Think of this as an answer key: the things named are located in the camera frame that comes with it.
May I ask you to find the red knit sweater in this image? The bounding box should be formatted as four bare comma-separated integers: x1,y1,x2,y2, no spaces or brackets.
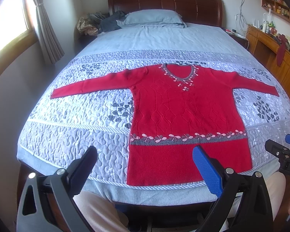
51,64,278,186

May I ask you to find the pile of clothes beside bed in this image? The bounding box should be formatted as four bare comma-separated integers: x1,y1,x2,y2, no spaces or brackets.
76,10,126,36

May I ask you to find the blue-grey quilted bedspread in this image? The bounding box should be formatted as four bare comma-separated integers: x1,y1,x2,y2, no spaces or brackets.
17,24,290,206

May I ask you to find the red cloth hanging on desk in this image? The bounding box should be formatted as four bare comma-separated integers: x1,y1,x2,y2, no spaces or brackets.
277,34,288,67

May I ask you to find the wooden desk with shelves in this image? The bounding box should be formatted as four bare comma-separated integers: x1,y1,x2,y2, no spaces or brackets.
246,0,290,95

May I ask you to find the grey curtain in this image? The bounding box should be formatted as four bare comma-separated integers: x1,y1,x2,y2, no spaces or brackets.
33,0,65,65

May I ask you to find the dark wooden headboard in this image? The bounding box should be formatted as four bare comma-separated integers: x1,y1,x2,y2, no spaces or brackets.
108,0,223,27

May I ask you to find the blue pillow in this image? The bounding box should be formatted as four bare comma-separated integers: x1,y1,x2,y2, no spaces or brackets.
117,9,186,28

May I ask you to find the window with wooden frame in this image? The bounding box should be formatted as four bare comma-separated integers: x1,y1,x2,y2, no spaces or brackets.
0,0,38,76

